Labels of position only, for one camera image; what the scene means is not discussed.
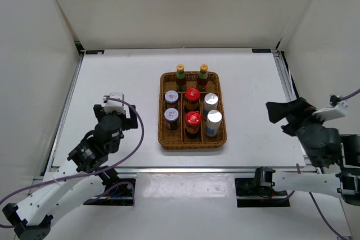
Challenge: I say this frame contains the yellow-cap sauce bottle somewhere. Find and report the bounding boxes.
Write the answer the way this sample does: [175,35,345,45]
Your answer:
[175,64,187,92]
[196,64,208,92]

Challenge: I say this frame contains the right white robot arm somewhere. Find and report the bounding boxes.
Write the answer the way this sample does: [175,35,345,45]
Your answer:
[253,95,359,206]

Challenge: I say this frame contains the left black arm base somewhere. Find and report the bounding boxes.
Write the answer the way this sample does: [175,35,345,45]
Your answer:
[83,178,136,206]

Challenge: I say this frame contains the silver-cap white bottle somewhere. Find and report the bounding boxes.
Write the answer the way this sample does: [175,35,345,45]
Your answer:
[205,110,223,138]
[203,93,219,116]

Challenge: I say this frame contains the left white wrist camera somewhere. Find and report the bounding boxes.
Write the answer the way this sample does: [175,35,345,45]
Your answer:
[103,92,126,115]

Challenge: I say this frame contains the right black corner label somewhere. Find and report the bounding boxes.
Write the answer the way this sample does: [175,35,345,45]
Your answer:
[251,48,272,53]

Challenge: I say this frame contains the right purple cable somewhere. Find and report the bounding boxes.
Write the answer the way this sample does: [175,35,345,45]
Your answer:
[295,88,360,240]

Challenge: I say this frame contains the left black corner label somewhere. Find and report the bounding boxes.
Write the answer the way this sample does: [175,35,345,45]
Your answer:
[85,50,105,55]

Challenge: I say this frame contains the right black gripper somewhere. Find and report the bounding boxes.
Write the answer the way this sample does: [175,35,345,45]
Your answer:
[264,97,328,137]

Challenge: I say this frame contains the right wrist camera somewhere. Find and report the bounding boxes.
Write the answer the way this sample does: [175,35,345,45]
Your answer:
[312,95,348,122]

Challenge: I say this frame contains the red-lid sauce jar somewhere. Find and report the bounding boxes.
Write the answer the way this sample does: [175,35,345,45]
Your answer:
[184,88,200,112]
[185,111,202,138]

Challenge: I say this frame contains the black corner label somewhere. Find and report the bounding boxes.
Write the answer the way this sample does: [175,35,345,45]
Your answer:
[85,50,105,55]
[251,48,272,53]

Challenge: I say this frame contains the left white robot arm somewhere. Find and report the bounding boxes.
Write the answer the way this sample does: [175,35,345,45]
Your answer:
[2,105,143,239]

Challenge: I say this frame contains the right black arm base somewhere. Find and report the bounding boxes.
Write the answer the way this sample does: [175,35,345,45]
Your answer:
[235,178,290,208]

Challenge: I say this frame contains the grey-lid spice jar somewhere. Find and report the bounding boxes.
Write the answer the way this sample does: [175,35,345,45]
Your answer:
[164,108,179,130]
[164,90,179,109]

